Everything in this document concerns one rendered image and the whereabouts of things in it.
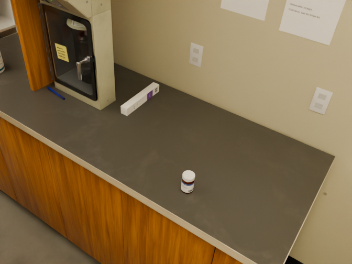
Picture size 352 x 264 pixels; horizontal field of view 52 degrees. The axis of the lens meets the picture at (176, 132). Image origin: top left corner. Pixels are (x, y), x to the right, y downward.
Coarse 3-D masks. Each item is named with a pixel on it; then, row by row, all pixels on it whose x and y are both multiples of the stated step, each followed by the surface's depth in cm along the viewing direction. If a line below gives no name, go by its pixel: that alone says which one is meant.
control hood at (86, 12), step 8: (40, 0) 153; (56, 0) 138; (64, 0) 132; (72, 0) 133; (80, 0) 136; (88, 0) 139; (72, 8) 139; (80, 8) 137; (88, 8) 141; (88, 16) 142
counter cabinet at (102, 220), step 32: (0, 128) 187; (0, 160) 211; (32, 160) 184; (64, 160) 163; (32, 192) 207; (64, 192) 181; (96, 192) 161; (64, 224) 204; (96, 224) 179; (128, 224) 159; (160, 224) 144; (96, 256) 201; (128, 256) 176; (160, 256) 157; (192, 256) 142; (224, 256) 129
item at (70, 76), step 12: (48, 12) 157; (60, 12) 152; (48, 24) 161; (60, 24) 157; (72, 24) 152; (84, 24) 148; (48, 36) 166; (60, 36) 161; (72, 36) 156; (84, 36) 151; (72, 48) 160; (84, 48) 155; (60, 60) 170; (72, 60) 165; (60, 72) 175; (72, 72) 170; (84, 72) 164; (72, 84) 175; (84, 84) 169; (96, 96) 169
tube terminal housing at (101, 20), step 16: (96, 0) 143; (80, 16) 148; (96, 16) 146; (96, 32) 150; (96, 48) 154; (112, 48) 163; (96, 64) 158; (112, 64) 168; (96, 80) 164; (112, 80) 172; (80, 96) 178; (112, 96) 178
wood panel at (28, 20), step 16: (16, 0) 154; (32, 0) 161; (16, 16) 159; (32, 16) 164; (32, 32) 168; (32, 48) 171; (32, 64) 175; (48, 64) 184; (32, 80) 179; (48, 80) 188
